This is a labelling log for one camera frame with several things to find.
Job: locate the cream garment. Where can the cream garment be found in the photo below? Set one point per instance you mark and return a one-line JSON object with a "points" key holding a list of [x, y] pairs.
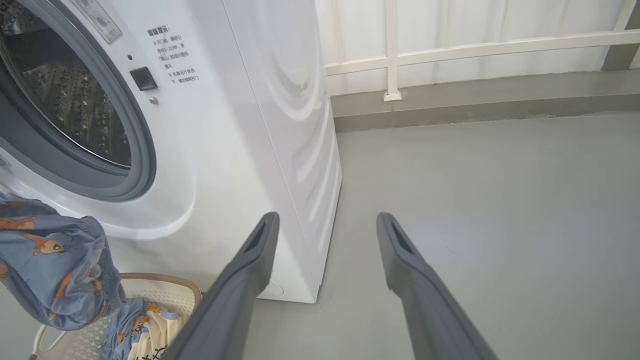
{"points": [[160, 335]]}

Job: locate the black door latch socket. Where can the black door latch socket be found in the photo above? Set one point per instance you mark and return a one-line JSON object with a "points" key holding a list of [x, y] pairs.
{"points": [[144, 79]]}

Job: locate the blue fox print garment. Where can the blue fox print garment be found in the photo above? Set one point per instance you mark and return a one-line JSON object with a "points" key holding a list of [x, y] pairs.
{"points": [[55, 270]]}

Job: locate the grey warning sticker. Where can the grey warning sticker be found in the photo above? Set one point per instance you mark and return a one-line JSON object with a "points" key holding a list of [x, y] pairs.
{"points": [[100, 20]]}

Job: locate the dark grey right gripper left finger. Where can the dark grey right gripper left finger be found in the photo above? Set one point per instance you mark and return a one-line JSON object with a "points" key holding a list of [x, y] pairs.
{"points": [[225, 310]]}

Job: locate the cream perforated laundry basket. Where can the cream perforated laundry basket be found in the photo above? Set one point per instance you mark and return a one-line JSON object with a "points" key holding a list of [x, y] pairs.
{"points": [[165, 290]]}

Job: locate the round drain filter cover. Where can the round drain filter cover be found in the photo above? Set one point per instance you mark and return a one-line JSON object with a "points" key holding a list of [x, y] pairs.
{"points": [[275, 290]]}

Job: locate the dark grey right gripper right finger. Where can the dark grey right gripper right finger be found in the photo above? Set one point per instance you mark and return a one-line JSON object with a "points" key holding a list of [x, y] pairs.
{"points": [[430, 310]]}

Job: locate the white metal railing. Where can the white metal railing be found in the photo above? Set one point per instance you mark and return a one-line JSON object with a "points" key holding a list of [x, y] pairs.
{"points": [[391, 50]]}

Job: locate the white front-load washing machine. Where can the white front-load washing machine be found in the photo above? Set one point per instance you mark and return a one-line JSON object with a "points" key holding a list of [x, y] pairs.
{"points": [[225, 150]]}

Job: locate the grey rubber door gasket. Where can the grey rubber door gasket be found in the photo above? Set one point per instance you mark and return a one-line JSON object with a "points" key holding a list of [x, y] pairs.
{"points": [[142, 150]]}

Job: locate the steel washing machine drum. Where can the steel washing machine drum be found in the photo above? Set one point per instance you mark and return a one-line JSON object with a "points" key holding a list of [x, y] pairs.
{"points": [[70, 100]]}

